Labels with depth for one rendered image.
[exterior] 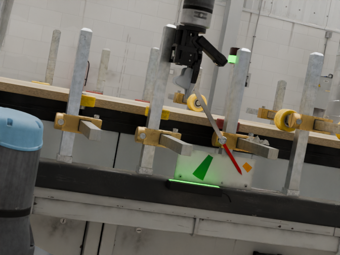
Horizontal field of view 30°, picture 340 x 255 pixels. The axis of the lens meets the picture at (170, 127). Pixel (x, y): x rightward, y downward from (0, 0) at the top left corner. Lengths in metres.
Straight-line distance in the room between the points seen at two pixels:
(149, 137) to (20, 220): 0.80
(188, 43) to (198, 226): 0.59
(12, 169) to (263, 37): 8.96
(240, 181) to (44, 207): 0.62
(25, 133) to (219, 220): 1.03
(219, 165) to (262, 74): 8.03
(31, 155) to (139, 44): 8.18
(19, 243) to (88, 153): 0.96
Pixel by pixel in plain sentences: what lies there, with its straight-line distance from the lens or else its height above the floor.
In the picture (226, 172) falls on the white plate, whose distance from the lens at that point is 2.02.
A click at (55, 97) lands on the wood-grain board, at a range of 2.09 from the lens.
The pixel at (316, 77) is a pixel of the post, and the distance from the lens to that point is 2.12.
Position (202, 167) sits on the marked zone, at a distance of 1.99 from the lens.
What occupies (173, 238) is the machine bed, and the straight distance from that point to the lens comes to 2.29.
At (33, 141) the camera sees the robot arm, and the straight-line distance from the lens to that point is 1.19.
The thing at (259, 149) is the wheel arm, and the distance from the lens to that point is 1.85.
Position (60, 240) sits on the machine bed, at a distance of 2.23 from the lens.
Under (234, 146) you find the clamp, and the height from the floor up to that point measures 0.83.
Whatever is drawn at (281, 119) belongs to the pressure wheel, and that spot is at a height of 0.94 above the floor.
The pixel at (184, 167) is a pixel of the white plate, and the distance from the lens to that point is 1.98.
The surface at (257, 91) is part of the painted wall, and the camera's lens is 9.99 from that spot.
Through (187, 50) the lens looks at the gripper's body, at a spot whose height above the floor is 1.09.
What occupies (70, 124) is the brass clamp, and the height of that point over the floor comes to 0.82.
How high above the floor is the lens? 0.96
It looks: 3 degrees down
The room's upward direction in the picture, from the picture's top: 10 degrees clockwise
